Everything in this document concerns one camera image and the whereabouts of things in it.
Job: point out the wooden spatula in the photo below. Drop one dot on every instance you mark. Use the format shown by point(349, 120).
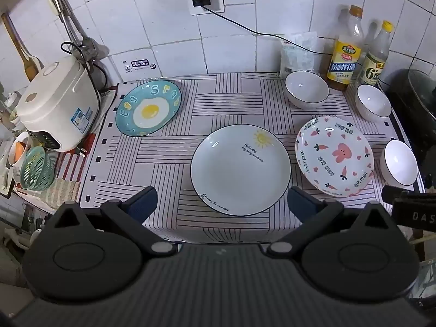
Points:
point(29, 63)

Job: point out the pink bunny print plate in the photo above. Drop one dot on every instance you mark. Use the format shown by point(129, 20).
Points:
point(335, 156)

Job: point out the white cup with orange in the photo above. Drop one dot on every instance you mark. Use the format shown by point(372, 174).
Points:
point(18, 150)

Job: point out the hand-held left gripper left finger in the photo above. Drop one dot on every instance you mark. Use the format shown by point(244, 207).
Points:
point(144, 201)

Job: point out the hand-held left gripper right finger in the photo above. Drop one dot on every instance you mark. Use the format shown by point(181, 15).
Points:
point(301, 201)

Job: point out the hanging metal ladles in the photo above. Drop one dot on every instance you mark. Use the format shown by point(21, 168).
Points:
point(68, 24)

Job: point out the pale label vinegar bottle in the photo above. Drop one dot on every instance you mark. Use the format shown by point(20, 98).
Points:
point(376, 64)

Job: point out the red striped cloth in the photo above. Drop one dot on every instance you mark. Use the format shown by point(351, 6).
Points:
point(71, 165)

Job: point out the white ribbed bowl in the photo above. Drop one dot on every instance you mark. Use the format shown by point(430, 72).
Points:
point(373, 100)
point(306, 88)
point(399, 161)

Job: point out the white plate with sun print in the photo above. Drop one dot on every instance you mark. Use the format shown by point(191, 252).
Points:
point(238, 173)

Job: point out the clear plastic bag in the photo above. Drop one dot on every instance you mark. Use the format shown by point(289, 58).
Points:
point(297, 56)

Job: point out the yellow label cooking wine bottle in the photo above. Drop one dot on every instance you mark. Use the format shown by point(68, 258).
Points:
point(344, 58)

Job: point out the green plastic colander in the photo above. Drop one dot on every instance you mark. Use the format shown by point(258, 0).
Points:
point(37, 170)

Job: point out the blue plate with egg print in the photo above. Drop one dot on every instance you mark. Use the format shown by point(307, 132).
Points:
point(150, 109)

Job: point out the striped tablecloth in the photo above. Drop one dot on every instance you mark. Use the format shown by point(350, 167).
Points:
point(163, 163)

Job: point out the black wok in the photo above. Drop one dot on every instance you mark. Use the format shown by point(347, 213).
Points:
point(410, 109)

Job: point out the small wall sticker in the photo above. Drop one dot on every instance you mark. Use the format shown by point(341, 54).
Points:
point(138, 65)

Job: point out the white rice cooker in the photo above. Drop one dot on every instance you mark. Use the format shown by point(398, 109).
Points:
point(58, 98)

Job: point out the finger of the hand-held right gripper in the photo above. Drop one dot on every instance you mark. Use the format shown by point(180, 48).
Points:
point(405, 195)

